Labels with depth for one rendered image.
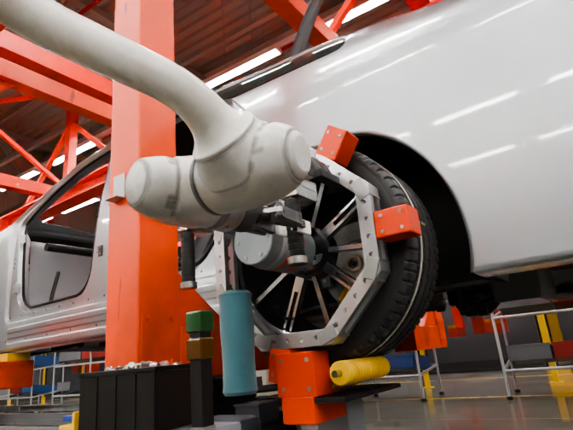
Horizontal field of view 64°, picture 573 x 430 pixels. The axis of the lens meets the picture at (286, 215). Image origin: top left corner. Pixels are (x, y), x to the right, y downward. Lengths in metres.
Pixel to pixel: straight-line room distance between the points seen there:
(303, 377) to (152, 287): 0.55
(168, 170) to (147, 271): 0.80
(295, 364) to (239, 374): 0.15
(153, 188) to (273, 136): 0.20
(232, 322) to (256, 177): 0.65
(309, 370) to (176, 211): 0.64
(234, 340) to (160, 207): 0.58
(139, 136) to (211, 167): 0.99
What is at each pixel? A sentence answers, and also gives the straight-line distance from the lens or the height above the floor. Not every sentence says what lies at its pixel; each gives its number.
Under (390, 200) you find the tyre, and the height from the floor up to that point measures 0.93.
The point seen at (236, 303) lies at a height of 0.70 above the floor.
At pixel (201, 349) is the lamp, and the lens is 0.88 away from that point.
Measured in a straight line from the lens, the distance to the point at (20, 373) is 3.39.
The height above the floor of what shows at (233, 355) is 0.58.
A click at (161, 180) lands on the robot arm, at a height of 0.82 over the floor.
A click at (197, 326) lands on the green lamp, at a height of 0.63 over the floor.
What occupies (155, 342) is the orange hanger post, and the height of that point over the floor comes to 0.63.
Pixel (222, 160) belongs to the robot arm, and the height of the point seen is 0.81.
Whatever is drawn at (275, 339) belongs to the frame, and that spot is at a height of 0.61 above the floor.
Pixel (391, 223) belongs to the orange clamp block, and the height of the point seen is 0.84.
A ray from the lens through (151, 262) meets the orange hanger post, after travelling 1.48.
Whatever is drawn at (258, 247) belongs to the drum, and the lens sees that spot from 1.14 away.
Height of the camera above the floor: 0.56
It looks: 17 degrees up
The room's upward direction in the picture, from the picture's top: 5 degrees counter-clockwise
